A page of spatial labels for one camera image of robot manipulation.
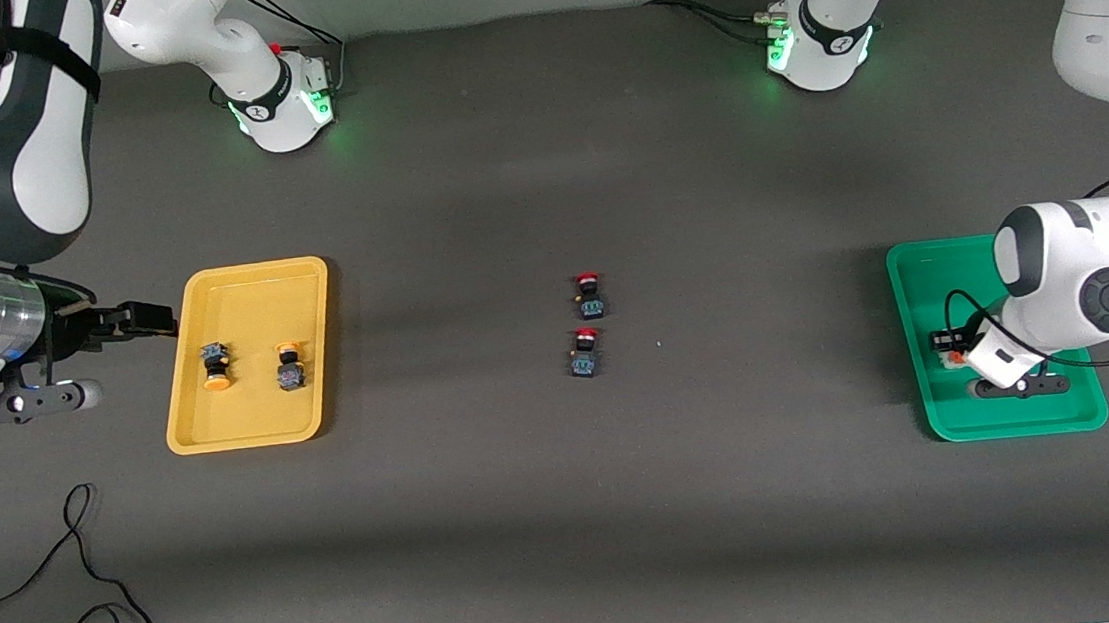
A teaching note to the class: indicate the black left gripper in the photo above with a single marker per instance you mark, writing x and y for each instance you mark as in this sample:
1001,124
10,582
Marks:
945,342

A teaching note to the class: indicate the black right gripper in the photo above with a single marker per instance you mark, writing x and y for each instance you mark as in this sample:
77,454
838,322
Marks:
70,327

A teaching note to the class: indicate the white button with orange clip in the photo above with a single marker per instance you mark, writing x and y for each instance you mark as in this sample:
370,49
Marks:
957,357

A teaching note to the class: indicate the yellow cap push button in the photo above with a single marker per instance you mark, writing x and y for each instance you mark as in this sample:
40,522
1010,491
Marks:
216,366
291,375

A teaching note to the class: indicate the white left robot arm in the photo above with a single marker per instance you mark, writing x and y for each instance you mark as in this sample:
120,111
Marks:
1064,287

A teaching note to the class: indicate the green plastic tray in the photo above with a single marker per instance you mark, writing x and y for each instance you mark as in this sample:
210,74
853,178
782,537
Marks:
944,408

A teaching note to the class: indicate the yellow plastic tray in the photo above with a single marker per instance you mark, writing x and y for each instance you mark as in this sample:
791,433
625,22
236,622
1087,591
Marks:
263,417

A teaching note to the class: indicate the red cap push button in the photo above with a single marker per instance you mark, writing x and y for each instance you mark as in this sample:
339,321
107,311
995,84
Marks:
585,359
591,300

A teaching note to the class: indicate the dark grey table mat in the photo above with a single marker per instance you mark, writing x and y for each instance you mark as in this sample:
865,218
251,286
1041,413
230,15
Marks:
575,551

